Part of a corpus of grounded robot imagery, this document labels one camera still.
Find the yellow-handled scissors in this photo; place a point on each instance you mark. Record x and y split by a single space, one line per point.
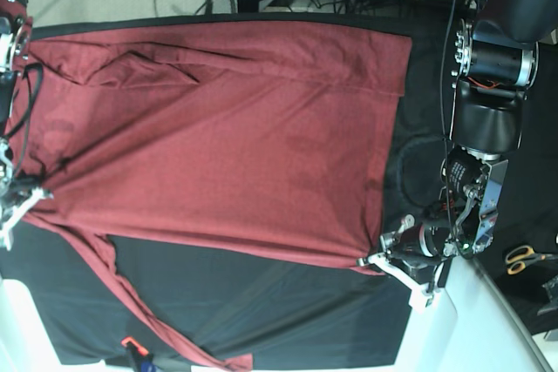
518 259

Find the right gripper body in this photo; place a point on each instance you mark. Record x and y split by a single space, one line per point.
16 201

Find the black table cloth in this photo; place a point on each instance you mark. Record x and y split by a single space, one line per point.
287 315

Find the white bin left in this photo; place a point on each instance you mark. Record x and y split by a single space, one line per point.
25 345

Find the orange blue clamp bottom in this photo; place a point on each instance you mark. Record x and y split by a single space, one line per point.
140 359

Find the black metal tool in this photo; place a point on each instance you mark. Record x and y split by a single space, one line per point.
548 313

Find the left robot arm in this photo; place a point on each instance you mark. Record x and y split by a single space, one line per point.
497 53

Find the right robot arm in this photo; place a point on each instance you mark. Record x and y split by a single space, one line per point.
20 86

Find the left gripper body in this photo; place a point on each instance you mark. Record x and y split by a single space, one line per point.
409 255

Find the red long-sleeve shirt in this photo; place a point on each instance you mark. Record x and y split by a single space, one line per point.
263 138

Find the white bin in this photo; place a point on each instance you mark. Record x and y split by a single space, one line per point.
25 345
469 326

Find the white bin right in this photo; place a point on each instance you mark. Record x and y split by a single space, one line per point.
469 326

